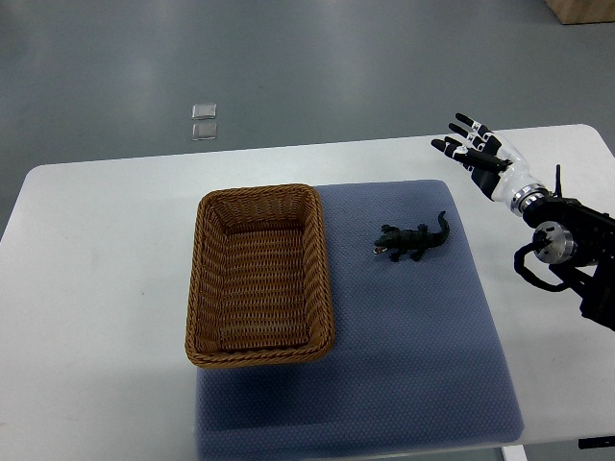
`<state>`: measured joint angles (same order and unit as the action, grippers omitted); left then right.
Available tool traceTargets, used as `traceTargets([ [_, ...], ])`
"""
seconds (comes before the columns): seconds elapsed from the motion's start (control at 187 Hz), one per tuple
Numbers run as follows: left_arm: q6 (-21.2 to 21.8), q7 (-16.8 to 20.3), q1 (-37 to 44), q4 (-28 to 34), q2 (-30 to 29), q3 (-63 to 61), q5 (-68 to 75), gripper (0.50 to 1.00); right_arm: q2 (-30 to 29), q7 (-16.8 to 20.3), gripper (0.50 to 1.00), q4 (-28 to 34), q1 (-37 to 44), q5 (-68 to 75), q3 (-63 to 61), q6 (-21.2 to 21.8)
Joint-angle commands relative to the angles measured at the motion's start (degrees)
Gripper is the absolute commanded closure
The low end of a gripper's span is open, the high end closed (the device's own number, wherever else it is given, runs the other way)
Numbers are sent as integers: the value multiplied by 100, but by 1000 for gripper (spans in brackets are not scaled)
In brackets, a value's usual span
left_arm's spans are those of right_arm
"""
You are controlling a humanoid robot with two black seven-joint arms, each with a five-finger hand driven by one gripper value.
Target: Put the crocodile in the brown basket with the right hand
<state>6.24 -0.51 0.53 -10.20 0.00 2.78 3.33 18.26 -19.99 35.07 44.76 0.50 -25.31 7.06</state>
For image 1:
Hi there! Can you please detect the upper floor socket plate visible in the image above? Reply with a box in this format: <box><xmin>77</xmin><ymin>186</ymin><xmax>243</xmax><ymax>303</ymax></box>
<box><xmin>191</xmin><ymin>103</ymin><xmax>217</xmax><ymax>120</ymax></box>

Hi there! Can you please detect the floor socket plate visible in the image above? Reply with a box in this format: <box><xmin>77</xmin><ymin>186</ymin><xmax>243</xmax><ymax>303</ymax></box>
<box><xmin>191</xmin><ymin>121</ymin><xmax>217</xmax><ymax>141</ymax></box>
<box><xmin>191</xmin><ymin>103</ymin><xmax>217</xmax><ymax>120</ymax></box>

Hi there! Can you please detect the white table leg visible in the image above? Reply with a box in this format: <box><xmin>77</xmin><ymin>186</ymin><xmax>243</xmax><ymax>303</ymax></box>
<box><xmin>501</xmin><ymin>445</ymin><xmax>528</xmax><ymax>461</ymax></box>

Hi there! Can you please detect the black cable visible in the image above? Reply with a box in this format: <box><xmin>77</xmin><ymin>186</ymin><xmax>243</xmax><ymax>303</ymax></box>
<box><xmin>513</xmin><ymin>242</ymin><xmax>573</xmax><ymax>293</ymax></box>

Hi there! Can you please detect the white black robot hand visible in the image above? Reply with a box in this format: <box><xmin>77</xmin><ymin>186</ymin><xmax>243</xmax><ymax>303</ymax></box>
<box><xmin>430</xmin><ymin>112</ymin><xmax>546</xmax><ymax>215</ymax></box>

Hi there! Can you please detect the brown wicker basket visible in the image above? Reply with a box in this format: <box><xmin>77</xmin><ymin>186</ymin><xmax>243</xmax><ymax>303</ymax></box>
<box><xmin>184</xmin><ymin>183</ymin><xmax>335</xmax><ymax>369</ymax></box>

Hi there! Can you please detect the lower floor socket plate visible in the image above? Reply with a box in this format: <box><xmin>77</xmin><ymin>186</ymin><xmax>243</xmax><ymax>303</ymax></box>
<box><xmin>191</xmin><ymin>121</ymin><xmax>217</xmax><ymax>141</ymax></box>

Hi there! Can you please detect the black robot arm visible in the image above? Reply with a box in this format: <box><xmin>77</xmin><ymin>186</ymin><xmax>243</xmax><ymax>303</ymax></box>
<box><xmin>511</xmin><ymin>168</ymin><xmax>614</xmax><ymax>329</ymax></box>

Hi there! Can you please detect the wooden box corner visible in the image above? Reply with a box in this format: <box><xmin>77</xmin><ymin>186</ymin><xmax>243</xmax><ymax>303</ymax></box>
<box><xmin>546</xmin><ymin>0</ymin><xmax>614</xmax><ymax>25</ymax></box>

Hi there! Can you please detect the dark toy crocodile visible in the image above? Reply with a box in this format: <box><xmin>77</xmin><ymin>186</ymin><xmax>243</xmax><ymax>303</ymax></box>
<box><xmin>373</xmin><ymin>211</ymin><xmax>450</xmax><ymax>262</ymax></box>

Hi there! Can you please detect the blue grey mat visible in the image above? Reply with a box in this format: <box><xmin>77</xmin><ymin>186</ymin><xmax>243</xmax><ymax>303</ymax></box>
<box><xmin>195</xmin><ymin>180</ymin><xmax>524</xmax><ymax>460</ymax></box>

